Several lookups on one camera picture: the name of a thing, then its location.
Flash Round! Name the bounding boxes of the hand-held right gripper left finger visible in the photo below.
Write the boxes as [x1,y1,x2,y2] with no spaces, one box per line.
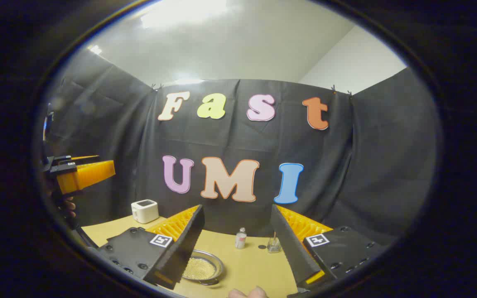
[98,204,206,290]

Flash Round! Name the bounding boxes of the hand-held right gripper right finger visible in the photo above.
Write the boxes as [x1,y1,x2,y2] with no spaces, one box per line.
[270,204,388,290]

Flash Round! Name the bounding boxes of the stainless steel pot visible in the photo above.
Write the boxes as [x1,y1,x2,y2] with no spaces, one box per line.
[182,250,225,286]

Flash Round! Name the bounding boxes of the pile of yellow soybeans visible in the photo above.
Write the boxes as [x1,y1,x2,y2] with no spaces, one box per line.
[183,257,217,281]

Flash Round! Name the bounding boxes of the white toaster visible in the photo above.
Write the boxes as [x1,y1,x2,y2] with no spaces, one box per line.
[131,199,159,224]

